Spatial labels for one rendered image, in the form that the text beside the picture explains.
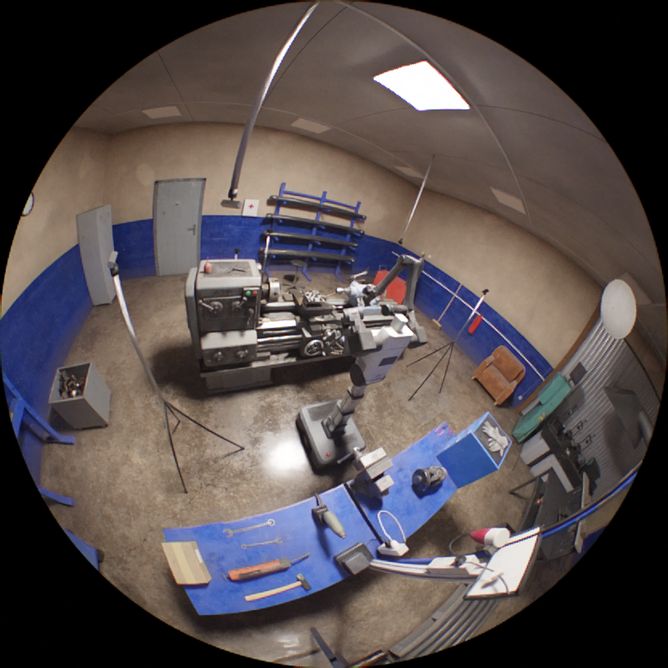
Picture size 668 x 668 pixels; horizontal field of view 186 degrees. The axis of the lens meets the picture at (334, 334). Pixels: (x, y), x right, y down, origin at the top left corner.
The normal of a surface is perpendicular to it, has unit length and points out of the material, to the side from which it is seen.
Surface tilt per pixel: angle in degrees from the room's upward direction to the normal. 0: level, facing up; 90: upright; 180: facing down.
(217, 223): 90
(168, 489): 0
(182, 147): 90
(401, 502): 0
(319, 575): 0
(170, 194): 90
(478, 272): 90
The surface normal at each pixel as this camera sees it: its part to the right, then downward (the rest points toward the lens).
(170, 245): 0.44, 0.64
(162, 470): 0.28, -0.76
